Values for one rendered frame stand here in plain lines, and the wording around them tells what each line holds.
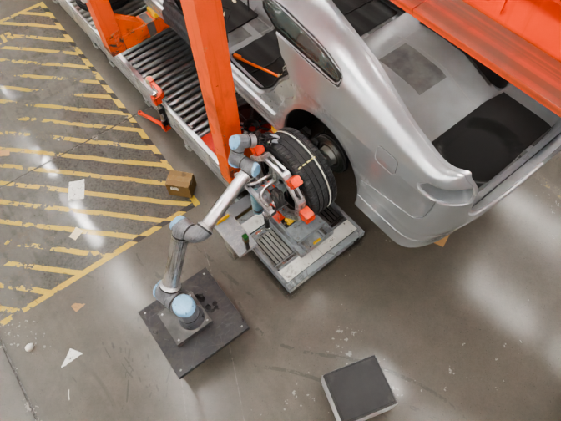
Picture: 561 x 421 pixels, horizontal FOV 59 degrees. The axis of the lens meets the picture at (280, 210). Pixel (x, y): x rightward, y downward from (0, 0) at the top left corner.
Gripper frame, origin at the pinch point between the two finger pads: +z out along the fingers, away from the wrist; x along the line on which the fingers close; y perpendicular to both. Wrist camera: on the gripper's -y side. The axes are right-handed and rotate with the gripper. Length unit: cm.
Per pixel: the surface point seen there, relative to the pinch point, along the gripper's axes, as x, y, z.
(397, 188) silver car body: -9, 86, 31
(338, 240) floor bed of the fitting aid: -95, 0, 75
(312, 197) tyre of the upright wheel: -32.9, 33.2, 10.7
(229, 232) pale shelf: -83, -27, -16
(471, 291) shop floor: -113, 87, 146
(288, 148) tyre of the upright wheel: -3.7, 12.7, 0.8
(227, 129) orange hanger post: 1.8, -21.0, -27.6
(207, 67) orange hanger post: 47, 4, -58
